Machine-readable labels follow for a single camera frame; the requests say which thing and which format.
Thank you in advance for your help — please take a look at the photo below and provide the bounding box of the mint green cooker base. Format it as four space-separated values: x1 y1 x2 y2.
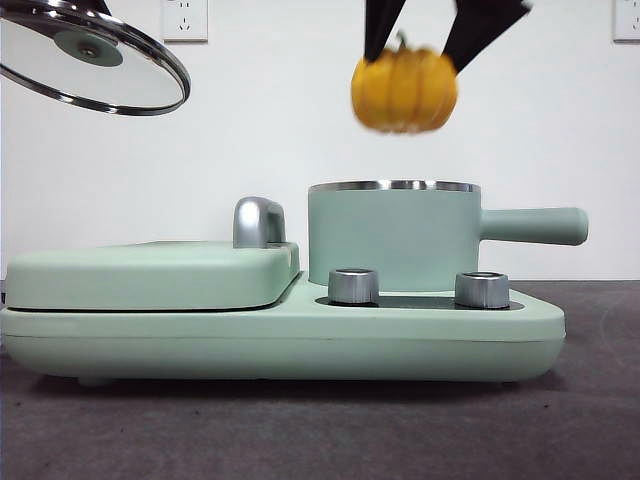
0 269 567 389

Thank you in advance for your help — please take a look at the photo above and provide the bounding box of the white wall socket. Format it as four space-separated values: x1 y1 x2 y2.
161 0 209 44
613 0 640 43

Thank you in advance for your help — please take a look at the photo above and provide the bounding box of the silver control knob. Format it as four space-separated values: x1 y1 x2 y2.
327 268 380 305
454 272 511 309

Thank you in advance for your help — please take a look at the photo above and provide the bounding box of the glass pot lid green knob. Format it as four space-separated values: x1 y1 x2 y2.
0 0 192 118

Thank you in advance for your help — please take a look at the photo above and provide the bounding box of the mint green griddle cover silver handle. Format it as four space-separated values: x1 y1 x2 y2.
5 197 301 312

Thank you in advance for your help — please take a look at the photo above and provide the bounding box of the mint green pot with handle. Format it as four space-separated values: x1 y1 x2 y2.
306 178 590 295

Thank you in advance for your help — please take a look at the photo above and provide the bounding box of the yellow toy pumpkin green stem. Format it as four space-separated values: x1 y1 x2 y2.
349 31 460 135

